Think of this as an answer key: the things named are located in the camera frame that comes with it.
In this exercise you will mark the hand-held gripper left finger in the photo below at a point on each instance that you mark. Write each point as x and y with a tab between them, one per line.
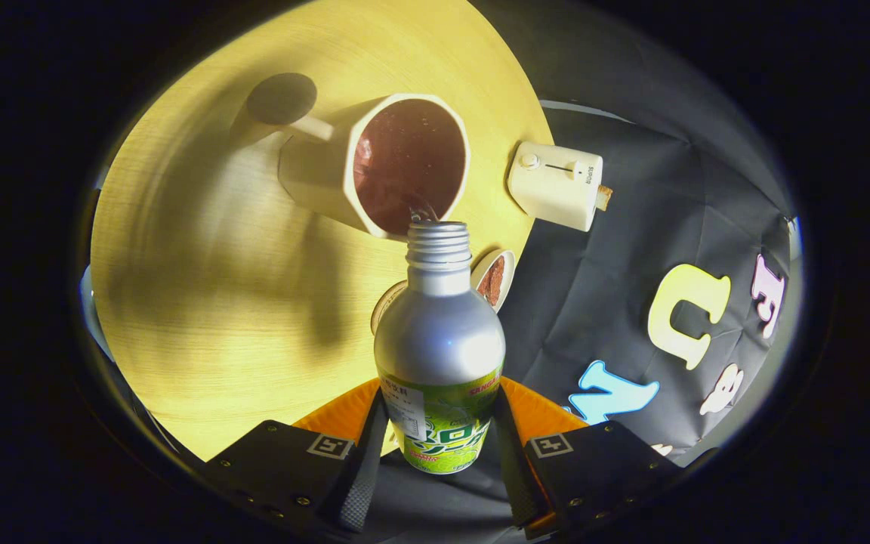
269	472

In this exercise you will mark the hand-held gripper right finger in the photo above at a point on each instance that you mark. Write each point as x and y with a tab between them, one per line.
601	468

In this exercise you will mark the round cork coaster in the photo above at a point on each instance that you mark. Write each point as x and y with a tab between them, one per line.
384	306

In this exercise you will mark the silver bottle with green label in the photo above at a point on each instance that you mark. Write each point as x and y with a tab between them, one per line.
439	347

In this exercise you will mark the wooden table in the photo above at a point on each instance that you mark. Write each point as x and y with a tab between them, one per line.
216	325

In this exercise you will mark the brown meat slice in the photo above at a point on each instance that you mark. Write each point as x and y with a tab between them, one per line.
498	273
486	291

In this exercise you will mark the white round plate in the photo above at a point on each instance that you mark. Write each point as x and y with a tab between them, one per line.
509	276

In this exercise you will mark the toast slice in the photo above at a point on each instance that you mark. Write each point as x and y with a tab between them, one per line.
604	198

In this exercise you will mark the white toaster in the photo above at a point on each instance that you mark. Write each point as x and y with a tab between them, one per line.
552	185

